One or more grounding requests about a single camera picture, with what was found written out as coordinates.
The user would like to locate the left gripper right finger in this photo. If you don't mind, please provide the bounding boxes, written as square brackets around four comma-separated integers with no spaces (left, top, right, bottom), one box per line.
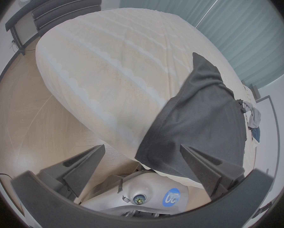
[179,143,246,202]

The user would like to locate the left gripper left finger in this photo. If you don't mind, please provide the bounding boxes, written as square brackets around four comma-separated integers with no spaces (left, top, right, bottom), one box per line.
[37,144,106,198]

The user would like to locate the black T-shirt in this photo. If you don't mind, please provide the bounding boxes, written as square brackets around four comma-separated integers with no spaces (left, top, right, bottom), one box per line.
[135,52,248,183]

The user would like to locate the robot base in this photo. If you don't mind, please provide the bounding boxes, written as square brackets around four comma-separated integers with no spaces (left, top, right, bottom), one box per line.
[79,169,189,219]

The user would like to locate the pile of clothes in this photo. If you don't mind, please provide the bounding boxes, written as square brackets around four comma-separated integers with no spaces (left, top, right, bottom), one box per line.
[241,100,262,149]

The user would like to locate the bed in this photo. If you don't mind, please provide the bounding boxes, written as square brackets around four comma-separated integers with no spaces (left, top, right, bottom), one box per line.
[35,7,280,190]

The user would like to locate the white printed pillow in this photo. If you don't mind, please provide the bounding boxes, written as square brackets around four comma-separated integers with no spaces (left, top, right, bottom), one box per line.
[243,85,254,102]

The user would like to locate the grey bedside table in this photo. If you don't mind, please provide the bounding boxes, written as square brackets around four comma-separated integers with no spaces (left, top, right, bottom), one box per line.
[241,80,261,101]

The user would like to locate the black chest of drawers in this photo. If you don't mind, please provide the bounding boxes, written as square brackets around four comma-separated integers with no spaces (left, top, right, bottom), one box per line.
[32,0,102,39]

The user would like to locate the black narrow table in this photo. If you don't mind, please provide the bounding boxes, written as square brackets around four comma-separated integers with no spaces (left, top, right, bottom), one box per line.
[5,0,69,56]

